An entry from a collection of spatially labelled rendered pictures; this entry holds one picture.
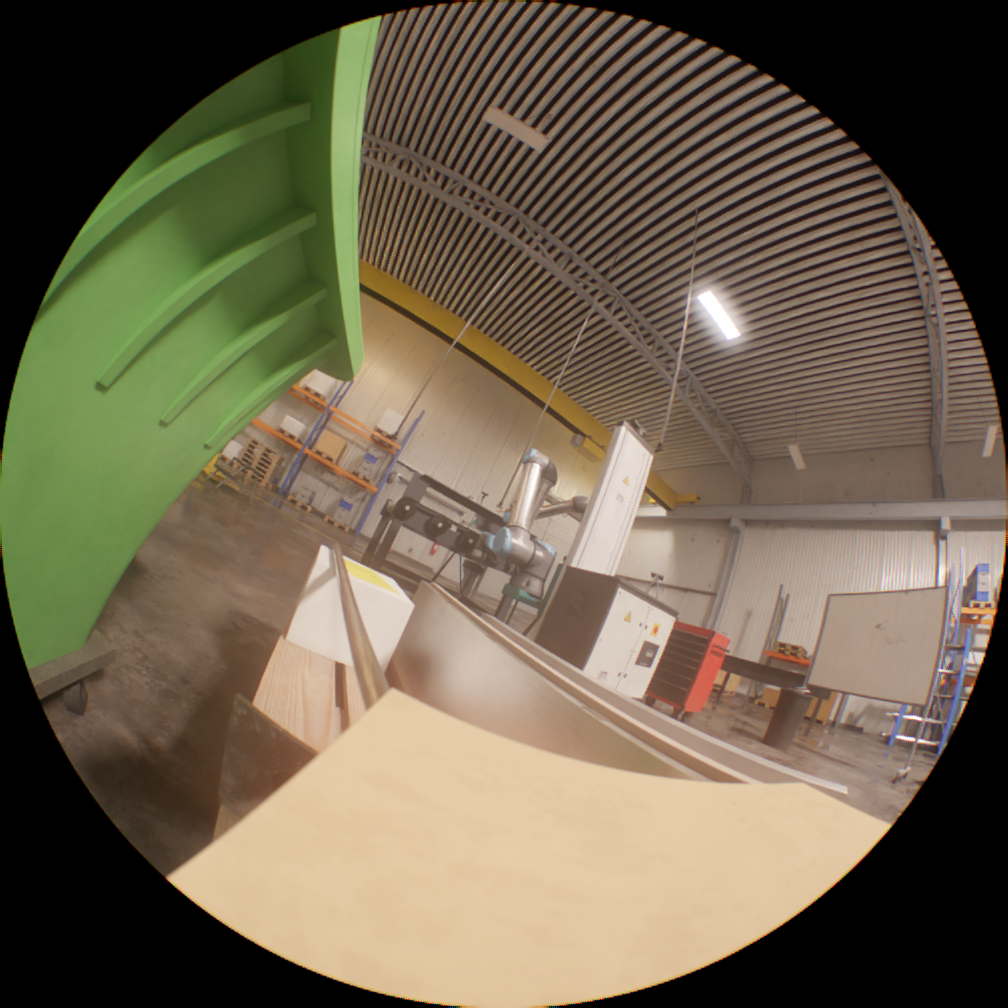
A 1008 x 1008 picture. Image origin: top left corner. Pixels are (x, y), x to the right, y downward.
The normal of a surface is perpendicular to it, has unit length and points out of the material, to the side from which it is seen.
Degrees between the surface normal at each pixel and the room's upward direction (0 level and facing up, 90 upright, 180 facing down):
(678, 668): 90
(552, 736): 90
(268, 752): 90
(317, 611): 90
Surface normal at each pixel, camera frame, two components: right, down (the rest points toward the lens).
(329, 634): 0.48, 0.00
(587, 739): -0.80, -0.47
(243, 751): 0.04, -0.22
